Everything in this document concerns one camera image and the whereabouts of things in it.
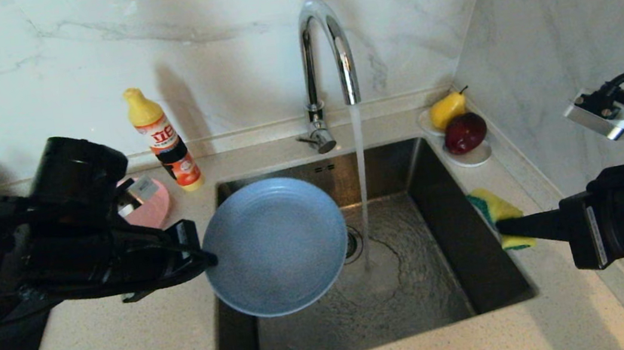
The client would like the yellow sponge brush with handle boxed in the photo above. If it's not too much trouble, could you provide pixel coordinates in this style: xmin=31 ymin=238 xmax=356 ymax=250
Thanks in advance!
xmin=466 ymin=182 xmax=537 ymax=255

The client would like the large pink plate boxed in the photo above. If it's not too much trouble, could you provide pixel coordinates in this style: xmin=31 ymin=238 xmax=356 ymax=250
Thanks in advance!
xmin=115 ymin=173 xmax=175 ymax=234

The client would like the large blue-grey plate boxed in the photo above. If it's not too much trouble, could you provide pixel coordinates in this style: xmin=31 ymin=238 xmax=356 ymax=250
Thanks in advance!
xmin=194 ymin=170 xmax=358 ymax=326

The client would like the yellow-capped orange dish soap bottle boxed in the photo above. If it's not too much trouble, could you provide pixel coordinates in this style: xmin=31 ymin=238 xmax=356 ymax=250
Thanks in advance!
xmin=123 ymin=81 xmax=206 ymax=199

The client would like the chrome gooseneck faucet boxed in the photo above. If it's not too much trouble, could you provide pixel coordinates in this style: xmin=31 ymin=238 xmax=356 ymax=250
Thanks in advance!
xmin=277 ymin=0 xmax=369 ymax=158

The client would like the stainless steel sink basin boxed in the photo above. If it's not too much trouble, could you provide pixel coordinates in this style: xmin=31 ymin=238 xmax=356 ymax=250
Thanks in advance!
xmin=188 ymin=123 xmax=546 ymax=350

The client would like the small white fruit dish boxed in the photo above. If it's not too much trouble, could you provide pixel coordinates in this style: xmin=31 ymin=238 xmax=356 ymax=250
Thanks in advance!
xmin=417 ymin=102 xmax=495 ymax=174

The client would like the dark red apple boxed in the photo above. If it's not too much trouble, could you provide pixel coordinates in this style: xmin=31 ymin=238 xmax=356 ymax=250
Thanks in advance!
xmin=442 ymin=110 xmax=491 ymax=156

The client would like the yellow pear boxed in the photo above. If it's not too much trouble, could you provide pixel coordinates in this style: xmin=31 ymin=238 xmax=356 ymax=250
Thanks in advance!
xmin=428 ymin=86 xmax=475 ymax=133

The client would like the round metal drain strainer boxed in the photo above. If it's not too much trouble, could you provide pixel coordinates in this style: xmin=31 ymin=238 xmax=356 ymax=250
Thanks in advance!
xmin=342 ymin=224 xmax=366 ymax=265

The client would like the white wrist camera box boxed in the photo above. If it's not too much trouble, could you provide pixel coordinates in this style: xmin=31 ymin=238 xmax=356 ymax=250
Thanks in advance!
xmin=561 ymin=84 xmax=624 ymax=148
xmin=114 ymin=174 xmax=164 ymax=219

